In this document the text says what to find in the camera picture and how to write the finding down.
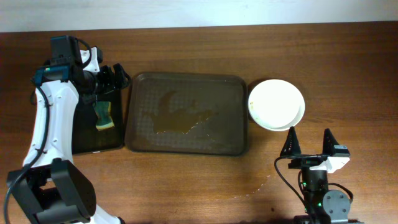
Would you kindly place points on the green yellow sponge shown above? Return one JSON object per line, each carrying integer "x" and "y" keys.
{"x": 103, "y": 112}

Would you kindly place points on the large brown serving tray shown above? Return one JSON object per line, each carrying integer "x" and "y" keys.
{"x": 188, "y": 113}

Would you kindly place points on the white plate with sauce stain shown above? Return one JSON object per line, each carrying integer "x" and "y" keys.
{"x": 276, "y": 119}

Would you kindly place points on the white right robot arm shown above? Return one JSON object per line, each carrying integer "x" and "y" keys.
{"x": 324, "y": 202}

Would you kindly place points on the small black tray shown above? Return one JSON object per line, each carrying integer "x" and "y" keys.
{"x": 86, "y": 138}

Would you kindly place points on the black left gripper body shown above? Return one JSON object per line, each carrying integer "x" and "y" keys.
{"x": 94, "y": 88}

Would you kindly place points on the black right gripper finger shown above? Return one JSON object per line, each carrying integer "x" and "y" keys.
{"x": 329, "y": 143}
{"x": 291, "y": 146}

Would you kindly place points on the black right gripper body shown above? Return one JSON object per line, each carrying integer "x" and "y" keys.
{"x": 305, "y": 162}

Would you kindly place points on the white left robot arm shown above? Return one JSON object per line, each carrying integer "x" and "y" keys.
{"x": 49, "y": 188}

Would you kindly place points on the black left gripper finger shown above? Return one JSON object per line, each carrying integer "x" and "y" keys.
{"x": 106, "y": 79}
{"x": 121, "y": 78}

